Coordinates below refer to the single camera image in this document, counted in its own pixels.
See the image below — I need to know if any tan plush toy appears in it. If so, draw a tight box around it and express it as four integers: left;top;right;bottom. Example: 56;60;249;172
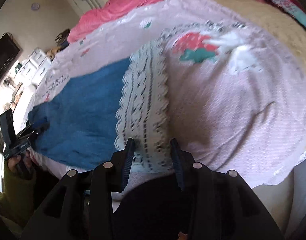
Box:
46;46;62;61

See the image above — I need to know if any white drawer cabinet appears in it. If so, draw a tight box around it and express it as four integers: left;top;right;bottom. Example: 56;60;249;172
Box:
15;48;51;87

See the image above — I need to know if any wall mounted black television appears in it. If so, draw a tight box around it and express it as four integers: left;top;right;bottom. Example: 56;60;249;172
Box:
0;33;21;83

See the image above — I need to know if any pile of dark clothes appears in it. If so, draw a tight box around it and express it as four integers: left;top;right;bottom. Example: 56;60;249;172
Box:
55;29;70;49

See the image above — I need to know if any pink strawberry print bedsheet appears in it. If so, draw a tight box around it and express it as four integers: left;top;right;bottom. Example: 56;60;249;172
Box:
26;0;306;187

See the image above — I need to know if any blue denim pants lace hem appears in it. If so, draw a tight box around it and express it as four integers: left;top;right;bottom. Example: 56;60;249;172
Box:
28;40;172;173

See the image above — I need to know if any person left hand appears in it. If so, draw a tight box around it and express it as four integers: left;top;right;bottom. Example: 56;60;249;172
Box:
8;152;32;173

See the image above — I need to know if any green sleeve left forearm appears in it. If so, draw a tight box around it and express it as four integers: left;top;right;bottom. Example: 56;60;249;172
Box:
0;161;39;239

